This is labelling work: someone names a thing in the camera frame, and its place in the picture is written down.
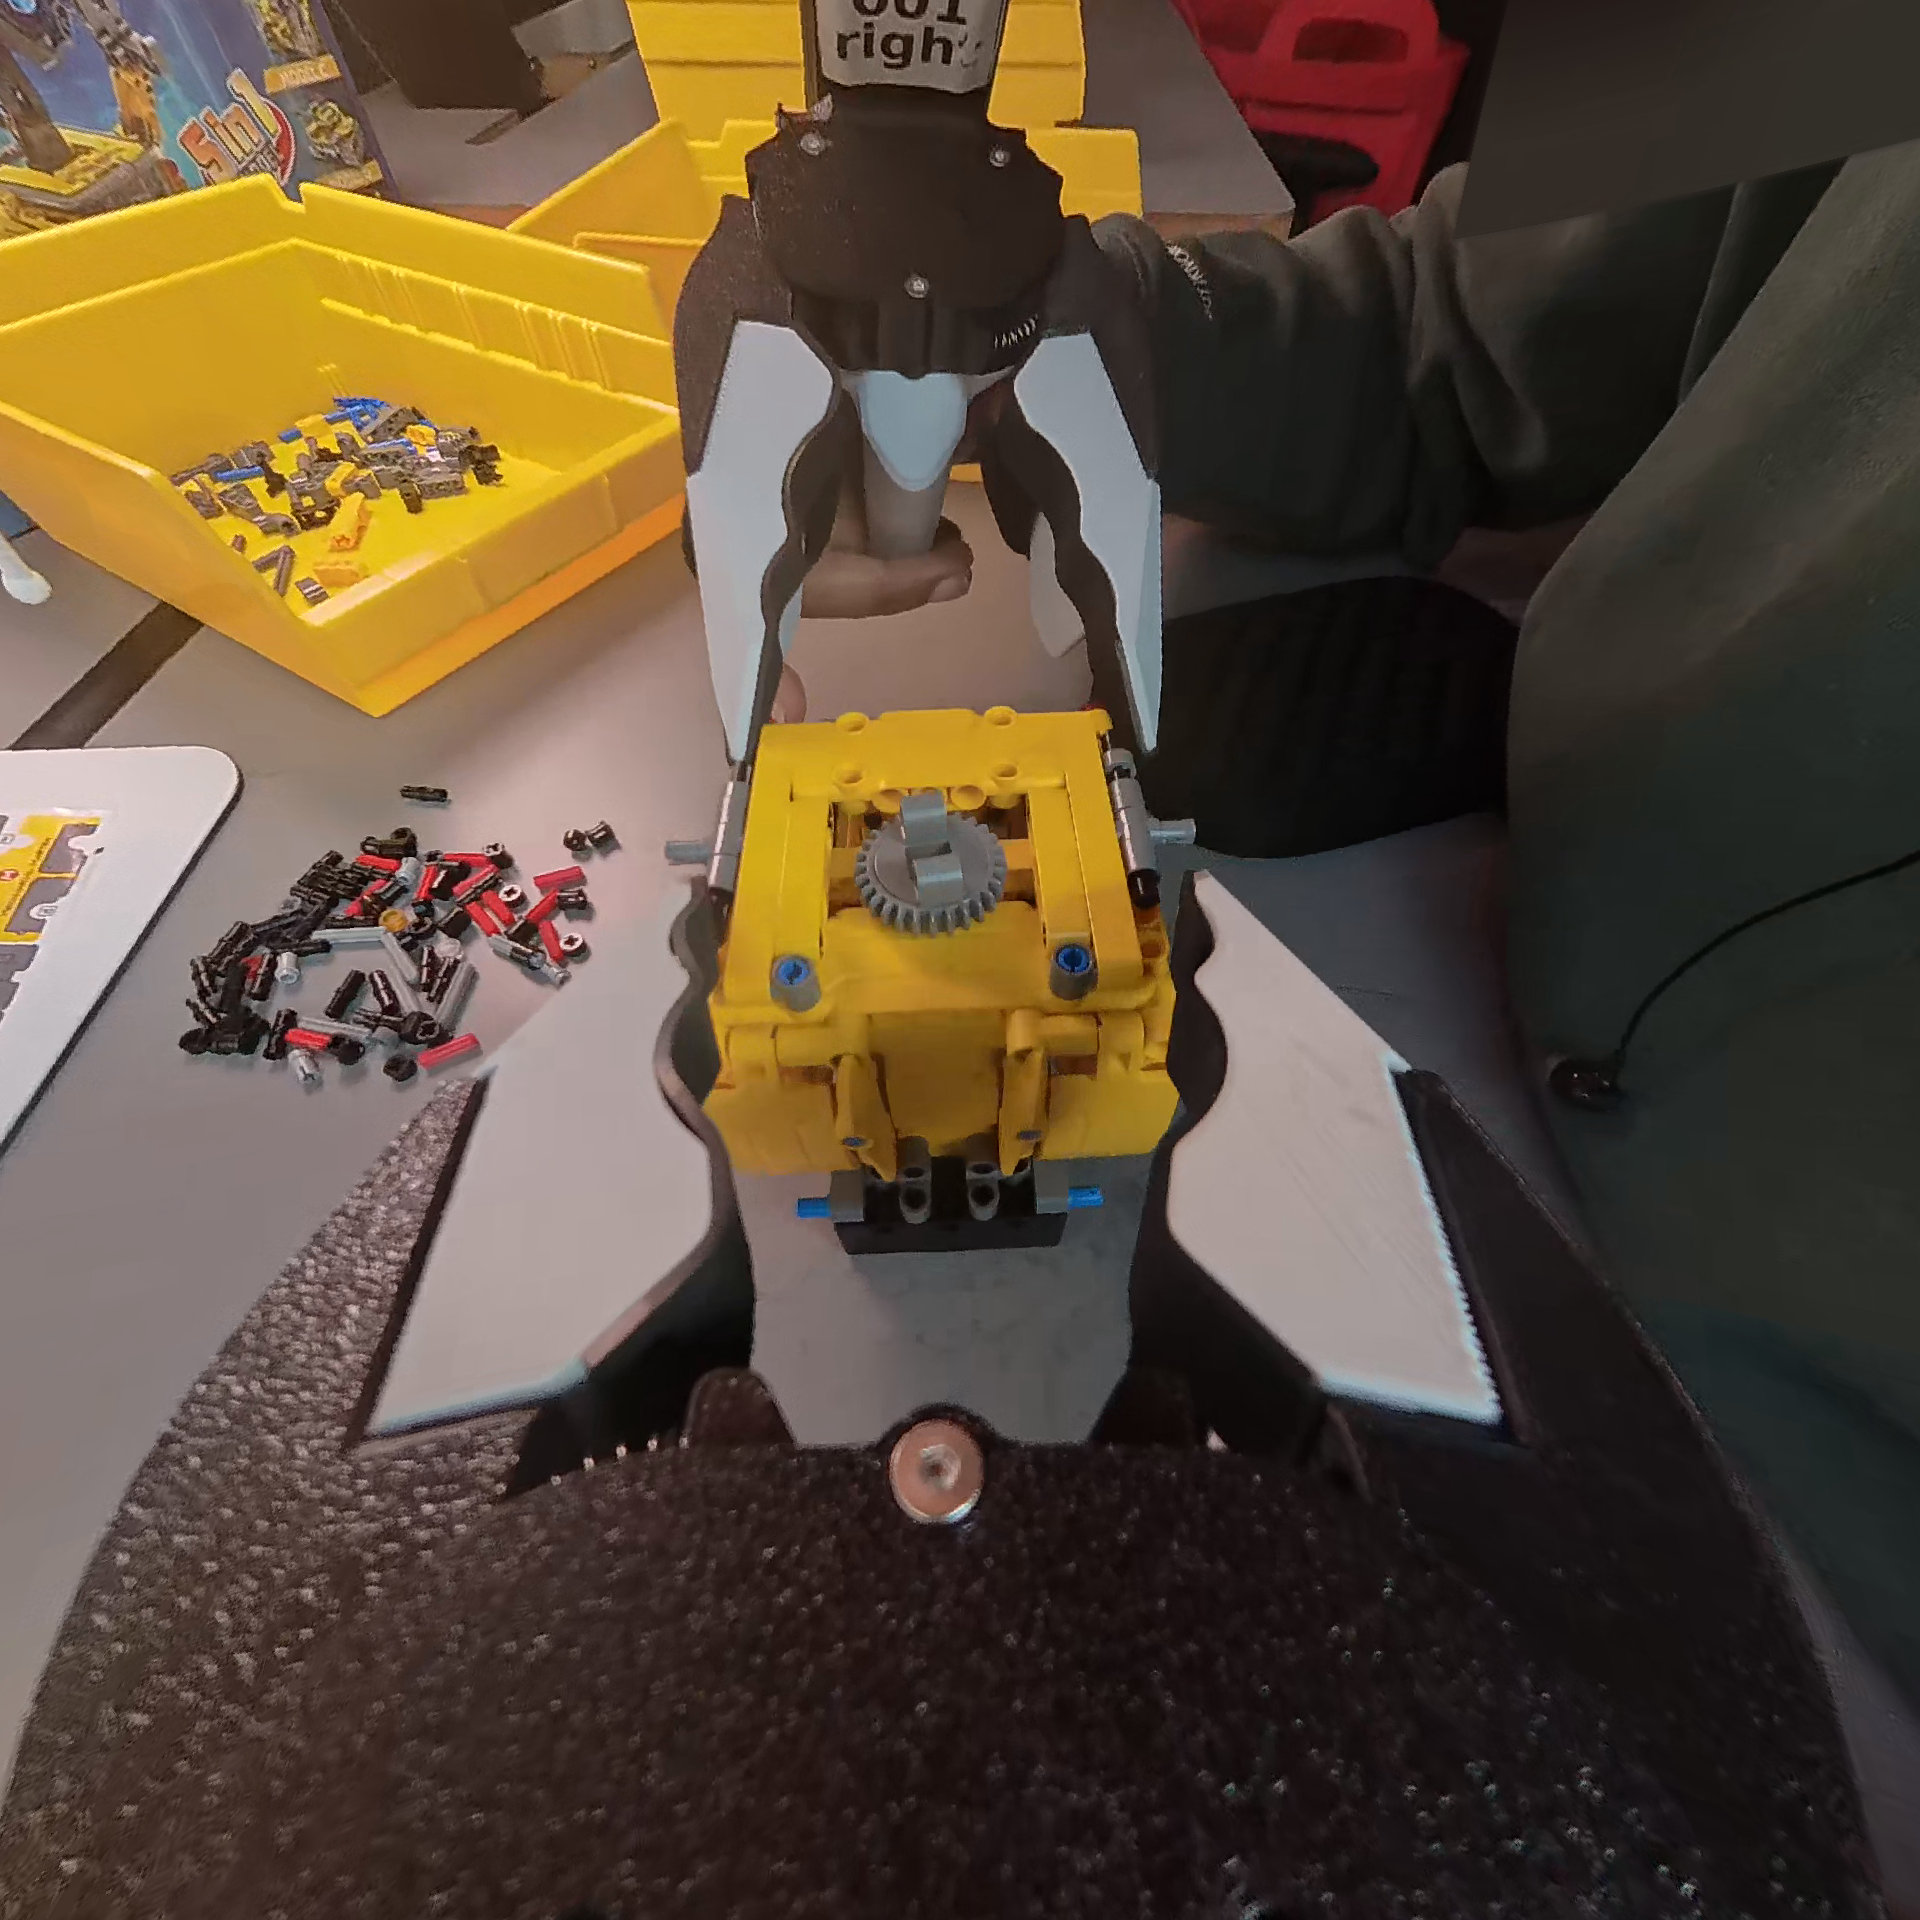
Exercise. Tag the heap of grey lego parts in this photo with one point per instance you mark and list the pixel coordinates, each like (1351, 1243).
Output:
(343, 482)

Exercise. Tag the large yellow plastic bin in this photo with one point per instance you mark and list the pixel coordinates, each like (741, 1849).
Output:
(523, 597)

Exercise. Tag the white rounded board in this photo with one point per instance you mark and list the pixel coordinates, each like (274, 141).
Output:
(165, 869)

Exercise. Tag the person's right hand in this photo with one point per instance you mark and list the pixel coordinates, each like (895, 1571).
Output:
(887, 585)

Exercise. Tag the printed instruction booklet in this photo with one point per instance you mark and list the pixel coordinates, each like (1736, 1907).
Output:
(43, 900)

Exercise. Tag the yellow lego model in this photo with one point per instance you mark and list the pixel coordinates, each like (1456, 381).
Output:
(933, 1036)

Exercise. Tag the short black lego connector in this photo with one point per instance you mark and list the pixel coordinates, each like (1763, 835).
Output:
(593, 838)

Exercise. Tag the colourful lego set box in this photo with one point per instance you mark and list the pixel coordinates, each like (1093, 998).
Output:
(225, 120)

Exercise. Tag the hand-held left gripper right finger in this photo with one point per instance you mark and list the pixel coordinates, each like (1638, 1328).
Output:
(1319, 1198)

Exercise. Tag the person's right forearm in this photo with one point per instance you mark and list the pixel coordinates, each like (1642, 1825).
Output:
(1319, 388)

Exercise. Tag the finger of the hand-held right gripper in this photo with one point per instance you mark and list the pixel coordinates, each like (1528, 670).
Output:
(736, 493)
(1117, 510)

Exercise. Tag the pile of black red lego pins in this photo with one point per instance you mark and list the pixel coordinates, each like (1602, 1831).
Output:
(452, 885)

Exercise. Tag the red plastic container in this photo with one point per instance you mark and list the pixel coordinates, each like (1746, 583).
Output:
(1351, 61)

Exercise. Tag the person's green sweater torso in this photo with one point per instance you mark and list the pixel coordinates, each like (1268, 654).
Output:
(1726, 749)

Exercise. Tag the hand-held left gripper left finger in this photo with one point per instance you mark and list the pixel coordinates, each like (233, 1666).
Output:
(555, 1198)

